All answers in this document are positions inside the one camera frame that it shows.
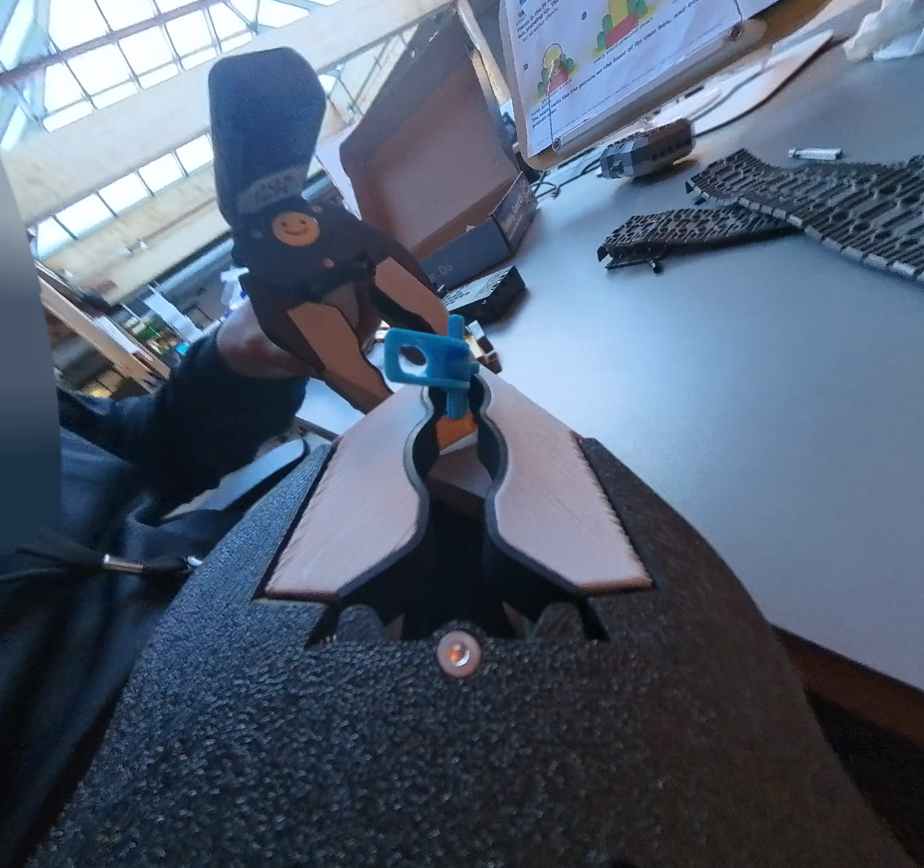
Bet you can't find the blue cardboard box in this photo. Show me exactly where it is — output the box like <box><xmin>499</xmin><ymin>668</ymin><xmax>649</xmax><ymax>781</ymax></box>
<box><xmin>338</xmin><ymin>16</ymin><xmax>540</xmax><ymax>278</ymax></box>

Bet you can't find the instruction sheet stand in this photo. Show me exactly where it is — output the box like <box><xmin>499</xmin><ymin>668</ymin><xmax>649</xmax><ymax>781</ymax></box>
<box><xmin>497</xmin><ymin>0</ymin><xmax>871</xmax><ymax>161</ymax></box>

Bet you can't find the person's left forearm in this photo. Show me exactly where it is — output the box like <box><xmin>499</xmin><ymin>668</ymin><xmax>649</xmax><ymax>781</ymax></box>
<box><xmin>58</xmin><ymin>334</ymin><xmax>313</xmax><ymax>493</ymax></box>

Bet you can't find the person's dark clothing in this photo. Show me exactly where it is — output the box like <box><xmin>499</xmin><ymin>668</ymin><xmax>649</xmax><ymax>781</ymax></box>
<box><xmin>0</xmin><ymin>388</ymin><xmax>333</xmax><ymax>868</ymax></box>

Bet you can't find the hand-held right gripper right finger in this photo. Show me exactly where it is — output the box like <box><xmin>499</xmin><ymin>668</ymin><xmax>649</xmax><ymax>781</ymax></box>
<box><xmin>475</xmin><ymin>373</ymin><xmax>654</xmax><ymax>596</ymax></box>

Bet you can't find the grey toy motor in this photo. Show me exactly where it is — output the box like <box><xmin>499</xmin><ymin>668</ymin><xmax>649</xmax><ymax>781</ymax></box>
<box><xmin>599</xmin><ymin>118</ymin><xmax>696</xmax><ymax>181</ymax></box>

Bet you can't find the black lanyard clip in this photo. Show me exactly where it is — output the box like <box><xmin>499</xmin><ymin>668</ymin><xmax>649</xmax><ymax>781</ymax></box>
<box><xmin>0</xmin><ymin>527</ymin><xmax>205</xmax><ymax>583</ymax></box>

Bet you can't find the glass skylight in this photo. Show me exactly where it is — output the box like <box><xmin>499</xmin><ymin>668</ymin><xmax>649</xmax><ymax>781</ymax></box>
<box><xmin>0</xmin><ymin>0</ymin><xmax>405</xmax><ymax>255</ymax></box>

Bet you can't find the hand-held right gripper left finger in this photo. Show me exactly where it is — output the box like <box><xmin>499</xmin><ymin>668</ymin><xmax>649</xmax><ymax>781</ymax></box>
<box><xmin>263</xmin><ymin>380</ymin><xmax>436</xmax><ymax>603</ymax></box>

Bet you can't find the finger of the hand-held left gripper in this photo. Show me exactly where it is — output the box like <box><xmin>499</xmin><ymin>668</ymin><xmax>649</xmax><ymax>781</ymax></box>
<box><xmin>285</xmin><ymin>299</ymin><xmax>396</xmax><ymax>414</ymax></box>
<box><xmin>368</xmin><ymin>253</ymin><xmax>452</xmax><ymax>338</ymax></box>

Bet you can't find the black toy battery box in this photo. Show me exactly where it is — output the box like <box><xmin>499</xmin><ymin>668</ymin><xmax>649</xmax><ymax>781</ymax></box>
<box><xmin>439</xmin><ymin>263</ymin><xmax>528</xmax><ymax>325</ymax></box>

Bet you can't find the crumpled white plastic bag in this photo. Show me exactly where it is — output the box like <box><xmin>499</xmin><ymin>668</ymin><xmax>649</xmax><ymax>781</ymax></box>
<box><xmin>843</xmin><ymin>0</ymin><xmax>924</xmax><ymax>62</ymax></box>

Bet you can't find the blue plastic tool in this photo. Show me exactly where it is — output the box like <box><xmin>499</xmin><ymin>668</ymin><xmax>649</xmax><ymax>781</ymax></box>
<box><xmin>383</xmin><ymin>314</ymin><xmax>482</xmax><ymax>421</ymax></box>

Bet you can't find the person's left hand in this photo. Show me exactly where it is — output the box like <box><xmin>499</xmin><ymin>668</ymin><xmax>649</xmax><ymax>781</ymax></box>
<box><xmin>215</xmin><ymin>303</ymin><xmax>313</xmax><ymax>379</ymax></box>

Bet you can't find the black toy track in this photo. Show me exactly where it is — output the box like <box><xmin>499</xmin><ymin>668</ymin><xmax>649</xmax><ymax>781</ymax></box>
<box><xmin>596</xmin><ymin>205</ymin><xmax>804</xmax><ymax>274</ymax></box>
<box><xmin>684</xmin><ymin>148</ymin><xmax>924</xmax><ymax>285</ymax></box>

